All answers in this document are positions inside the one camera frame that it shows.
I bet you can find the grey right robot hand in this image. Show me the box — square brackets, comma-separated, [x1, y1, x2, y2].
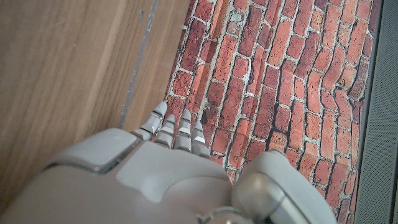
[0, 101, 338, 224]

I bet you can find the grey tape line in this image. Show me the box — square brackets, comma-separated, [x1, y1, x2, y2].
[117, 0, 160, 129]

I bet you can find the red brick printed backdrop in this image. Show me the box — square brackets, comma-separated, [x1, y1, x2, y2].
[164, 0, 384, 224]

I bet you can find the grey perforated wall panel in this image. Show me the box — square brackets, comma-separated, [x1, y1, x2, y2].
[354, 0, 398, 224]

